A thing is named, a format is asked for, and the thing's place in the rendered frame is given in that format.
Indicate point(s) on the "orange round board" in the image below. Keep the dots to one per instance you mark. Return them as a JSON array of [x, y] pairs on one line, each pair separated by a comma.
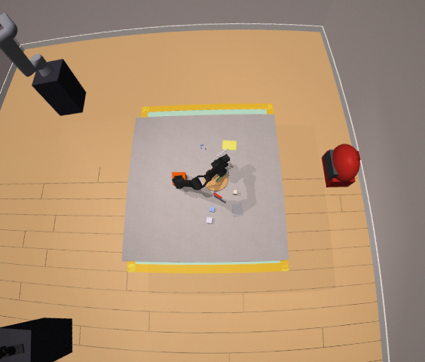
[[219, 185]]

